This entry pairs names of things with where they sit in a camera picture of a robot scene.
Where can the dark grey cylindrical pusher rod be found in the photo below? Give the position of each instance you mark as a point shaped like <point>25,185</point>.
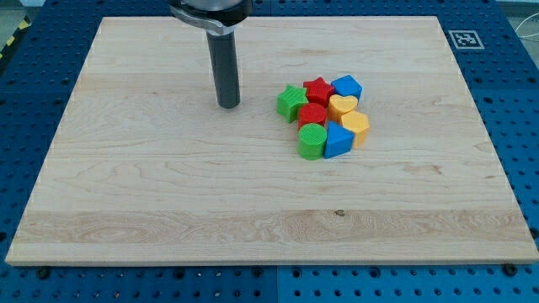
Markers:
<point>222,49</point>

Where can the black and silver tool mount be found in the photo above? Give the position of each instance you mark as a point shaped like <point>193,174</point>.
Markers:
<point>216,17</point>

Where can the green star block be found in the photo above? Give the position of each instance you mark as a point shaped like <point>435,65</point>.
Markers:
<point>290,101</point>

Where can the red star block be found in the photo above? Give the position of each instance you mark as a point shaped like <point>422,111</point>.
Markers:
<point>318,91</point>

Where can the red cylinder block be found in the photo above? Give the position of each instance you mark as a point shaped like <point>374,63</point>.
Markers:
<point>311,113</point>

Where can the green cylinder block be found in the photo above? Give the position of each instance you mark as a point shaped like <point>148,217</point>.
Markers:
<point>312,139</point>

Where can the yellow heart block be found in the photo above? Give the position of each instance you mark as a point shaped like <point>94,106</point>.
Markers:
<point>339,105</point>

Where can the blue cube block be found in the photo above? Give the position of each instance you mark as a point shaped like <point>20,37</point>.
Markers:
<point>347,86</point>

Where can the light wooden board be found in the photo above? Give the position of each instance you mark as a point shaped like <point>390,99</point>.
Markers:
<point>145,169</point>

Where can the blue triangle block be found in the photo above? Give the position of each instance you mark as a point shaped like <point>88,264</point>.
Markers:
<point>339,140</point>

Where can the yellow hexagon block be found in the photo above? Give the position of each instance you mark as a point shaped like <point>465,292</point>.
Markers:
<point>359,124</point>

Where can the yellow black hazard tape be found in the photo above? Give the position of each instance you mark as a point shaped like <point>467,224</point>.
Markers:
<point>13,42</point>

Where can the white fiducial marker tag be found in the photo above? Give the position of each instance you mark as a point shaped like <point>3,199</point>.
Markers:
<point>466,39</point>

